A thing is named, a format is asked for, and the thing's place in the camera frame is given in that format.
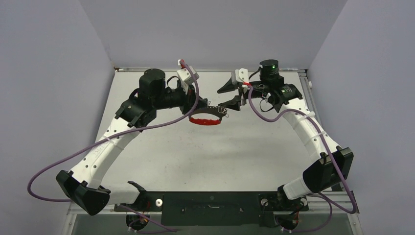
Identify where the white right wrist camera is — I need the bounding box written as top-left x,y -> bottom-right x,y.
231,68 -> 249,85

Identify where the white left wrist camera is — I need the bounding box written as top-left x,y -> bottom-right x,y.
176,65 -> 194,94

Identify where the red and steel key holder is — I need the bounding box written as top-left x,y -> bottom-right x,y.
188,106 -> 228,126

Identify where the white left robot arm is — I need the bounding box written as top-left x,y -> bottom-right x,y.
56,67 -> 208,215

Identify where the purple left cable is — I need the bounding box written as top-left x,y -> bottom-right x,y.
27,59 -> 200,234

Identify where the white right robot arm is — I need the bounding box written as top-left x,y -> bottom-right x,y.
217,59 -> 354,210

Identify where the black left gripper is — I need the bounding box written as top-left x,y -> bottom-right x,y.
153,81 -> 207,116

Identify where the purple cable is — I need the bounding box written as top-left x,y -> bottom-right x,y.
247,85 -> 358,234
27,59 -> 200,234

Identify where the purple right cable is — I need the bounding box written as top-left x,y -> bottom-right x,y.
247,85 -> 358,234

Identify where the marker pen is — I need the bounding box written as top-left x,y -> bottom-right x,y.
279,68 -> 299,72

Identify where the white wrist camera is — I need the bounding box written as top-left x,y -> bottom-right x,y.
176,65 -> 194,94
231,68 -> 249,85

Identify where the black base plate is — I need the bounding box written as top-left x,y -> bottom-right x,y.
128,191 -> 309,227

